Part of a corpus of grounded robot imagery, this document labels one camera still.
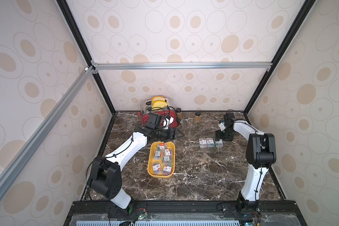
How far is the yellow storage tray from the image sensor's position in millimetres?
864

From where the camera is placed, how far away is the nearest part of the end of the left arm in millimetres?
659

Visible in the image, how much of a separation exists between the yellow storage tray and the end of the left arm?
95 mm
